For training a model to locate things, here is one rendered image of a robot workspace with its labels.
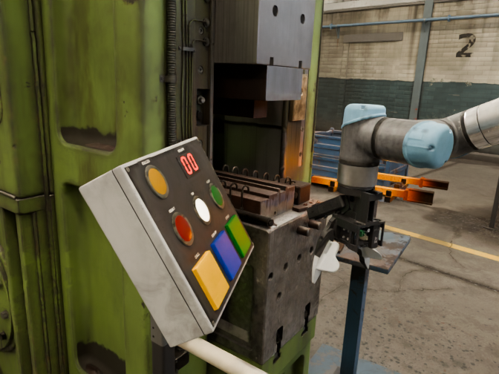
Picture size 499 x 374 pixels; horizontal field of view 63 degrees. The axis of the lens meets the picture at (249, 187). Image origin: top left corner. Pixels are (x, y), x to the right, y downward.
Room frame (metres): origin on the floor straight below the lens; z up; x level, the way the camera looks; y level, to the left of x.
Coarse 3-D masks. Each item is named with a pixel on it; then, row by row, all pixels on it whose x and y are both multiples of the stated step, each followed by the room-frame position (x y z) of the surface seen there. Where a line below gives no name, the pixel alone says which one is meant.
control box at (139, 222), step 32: (160, 160) 0.67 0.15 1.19; (192, 160) 0.79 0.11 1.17; (96, 192) 0.56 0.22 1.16; (128, 192) 0.55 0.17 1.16; (192, 192) 0.72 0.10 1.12; (224, 192) 0.86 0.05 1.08; (128, 224) 0.55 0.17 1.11; (160, 224) 0.56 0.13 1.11; (192, 224) 0.65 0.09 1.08; (224, 224) 0.77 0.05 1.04; (128, 256) 0.55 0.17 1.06; (160, 256) 0.54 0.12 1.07; (192, 256) 0.59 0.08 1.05; (160, 288) 0.54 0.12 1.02; (192, 288) 0.54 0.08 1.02; (160, 320) 0.54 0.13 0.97; (192, 320) 0.53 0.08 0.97
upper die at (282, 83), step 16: (224, 80) 1.23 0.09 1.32; (240, 80) 1.20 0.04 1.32; (256, 80) 1.17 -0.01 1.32; (272, 80) 1.17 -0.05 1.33; (288, 80) 1.24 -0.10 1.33; (224, 96) 1.23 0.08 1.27; (240, 96) 1.20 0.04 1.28; (256, 96) 1.17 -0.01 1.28; (272, 96) 1.17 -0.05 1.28; (288, 96) 1.25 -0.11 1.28
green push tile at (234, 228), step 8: (232, 216) 0.83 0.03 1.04; (232, 224) 0.79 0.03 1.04; (240, 224) 0.83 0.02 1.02; (232, 232) 0.77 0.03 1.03; (240, 232) 0.80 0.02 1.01; (232, 240) 0.76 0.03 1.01; (240, 240) 0.78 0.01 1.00; (248, 240) 0.82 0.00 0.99; (240, 248) 0.76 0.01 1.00; (248, 248) 0.80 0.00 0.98
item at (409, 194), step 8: (328, 184) 1.52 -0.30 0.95; (336, 184) 1.51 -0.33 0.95; (384, 192) 1.42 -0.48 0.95; (392, 192) 1.40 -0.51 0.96; (400, 192) 1.39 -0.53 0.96; (408, 192) 1.38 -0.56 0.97; (416, 192) 1.37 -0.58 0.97; (424, 192) 1.35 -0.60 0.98; (432, 192) 1.34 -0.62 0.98; (408, 200) 1.37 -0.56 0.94; (416, 200) 1.37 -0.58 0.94; (424, 200) 1.36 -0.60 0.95; (432, 200) 1.34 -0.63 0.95
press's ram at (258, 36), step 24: (216, 0) 1.19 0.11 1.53; (240, 0) 1.14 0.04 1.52; (264, 0) 1.13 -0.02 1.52; (288, 0) 1.22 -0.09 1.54; (312, 0) 1.33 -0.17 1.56; (216, 24) 1.19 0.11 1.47; (240, 24) 1.14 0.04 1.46; (264, 24) 1.13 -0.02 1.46; (288, 24) 1.23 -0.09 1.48; (312, 24) 1.34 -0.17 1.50; (216, 48) 1.19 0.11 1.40; (240, 48) 1.14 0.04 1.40; (264, 48) 1.13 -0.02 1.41; (288, 48) 1.23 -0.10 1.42
